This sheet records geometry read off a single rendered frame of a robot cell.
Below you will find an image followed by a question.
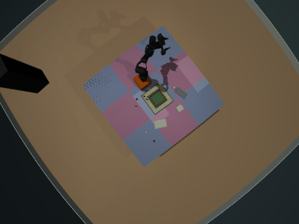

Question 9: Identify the green dice tray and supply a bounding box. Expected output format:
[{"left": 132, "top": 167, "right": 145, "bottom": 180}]
[{"left": 142, "top": 83, "right": 173, "bottom": 114}]

